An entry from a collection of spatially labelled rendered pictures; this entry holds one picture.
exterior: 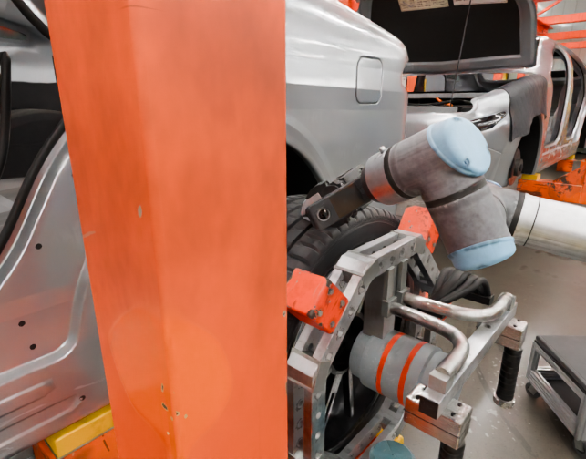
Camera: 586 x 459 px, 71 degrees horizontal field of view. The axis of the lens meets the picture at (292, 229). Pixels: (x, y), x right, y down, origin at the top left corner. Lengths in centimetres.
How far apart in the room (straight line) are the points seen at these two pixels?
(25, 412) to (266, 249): 68
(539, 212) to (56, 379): 94
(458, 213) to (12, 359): 83
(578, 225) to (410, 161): 29
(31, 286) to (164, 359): 55
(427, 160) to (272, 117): 27
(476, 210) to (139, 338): 45
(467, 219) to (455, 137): 11
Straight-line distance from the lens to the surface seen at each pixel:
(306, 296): 67
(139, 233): 37
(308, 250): 76
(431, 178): 61
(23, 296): 92
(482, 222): 62
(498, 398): 109
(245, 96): 39
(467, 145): 61
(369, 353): 92
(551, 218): 76
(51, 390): 99
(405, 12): 440
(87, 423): 108
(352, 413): 117
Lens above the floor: 140
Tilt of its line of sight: 18 degrees down
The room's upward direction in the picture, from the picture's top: straight up
